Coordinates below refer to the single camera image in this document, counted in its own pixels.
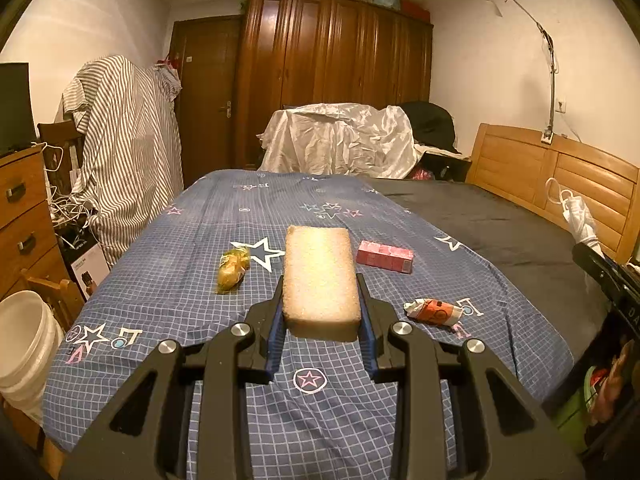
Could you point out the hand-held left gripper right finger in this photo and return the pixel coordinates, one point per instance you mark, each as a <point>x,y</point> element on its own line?
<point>367,345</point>

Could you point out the brown wooden door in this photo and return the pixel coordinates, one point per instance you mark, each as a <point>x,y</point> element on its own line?
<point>205,90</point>

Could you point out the wooden drawer dresser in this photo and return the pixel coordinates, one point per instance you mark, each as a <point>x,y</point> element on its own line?
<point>25,210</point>

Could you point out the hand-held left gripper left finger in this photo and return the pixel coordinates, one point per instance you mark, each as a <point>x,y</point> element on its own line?
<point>276,350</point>

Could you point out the pink bag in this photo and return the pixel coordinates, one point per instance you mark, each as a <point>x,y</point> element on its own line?
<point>422,173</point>

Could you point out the light wooden stool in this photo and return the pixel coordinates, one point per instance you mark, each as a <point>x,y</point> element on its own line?
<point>57,295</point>

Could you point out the yellow crumpled wrapper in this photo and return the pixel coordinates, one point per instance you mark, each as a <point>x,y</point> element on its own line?
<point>232,270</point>

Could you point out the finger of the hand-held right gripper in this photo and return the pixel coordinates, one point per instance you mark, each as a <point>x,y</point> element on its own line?
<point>592,265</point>

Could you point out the black white cardboard box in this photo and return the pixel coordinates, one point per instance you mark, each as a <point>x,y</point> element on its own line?
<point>85,265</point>

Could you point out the white plastic bucket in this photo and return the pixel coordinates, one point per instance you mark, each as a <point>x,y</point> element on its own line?
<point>27,350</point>

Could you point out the white foam block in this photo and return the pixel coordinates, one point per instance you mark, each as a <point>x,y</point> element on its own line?
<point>320,280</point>

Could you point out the crumpled orange white wrapper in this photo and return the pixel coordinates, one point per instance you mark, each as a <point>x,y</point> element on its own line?
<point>432,311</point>

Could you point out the white face mask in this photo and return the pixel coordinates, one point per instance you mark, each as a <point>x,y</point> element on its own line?
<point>580,215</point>

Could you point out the dark grey bed sheet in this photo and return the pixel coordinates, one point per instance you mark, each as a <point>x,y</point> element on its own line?
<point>490,225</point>

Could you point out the black cloth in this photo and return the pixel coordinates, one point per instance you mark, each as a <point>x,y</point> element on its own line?
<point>432,122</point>

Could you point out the blue grid printed blanket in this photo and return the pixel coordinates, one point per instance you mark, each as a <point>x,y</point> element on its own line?
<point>150,285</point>

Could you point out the pink carton box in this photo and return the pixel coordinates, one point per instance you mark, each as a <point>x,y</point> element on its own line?
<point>385,256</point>

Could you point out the white wall socket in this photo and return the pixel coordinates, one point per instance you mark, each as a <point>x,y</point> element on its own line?
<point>561,106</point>

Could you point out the wooden headboard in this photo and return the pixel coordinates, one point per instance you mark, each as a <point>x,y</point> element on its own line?
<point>525,170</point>

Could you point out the dark wooden chair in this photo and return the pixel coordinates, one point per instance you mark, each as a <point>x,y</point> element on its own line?
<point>57,132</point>

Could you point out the white satin cloth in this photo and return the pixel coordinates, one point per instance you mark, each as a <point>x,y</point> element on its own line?
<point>340,135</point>

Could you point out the brown wooden wardrobe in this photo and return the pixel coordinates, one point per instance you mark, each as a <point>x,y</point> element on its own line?
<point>330,55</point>

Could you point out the black monitor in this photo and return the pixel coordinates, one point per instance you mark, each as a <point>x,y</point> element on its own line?
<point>14,107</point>

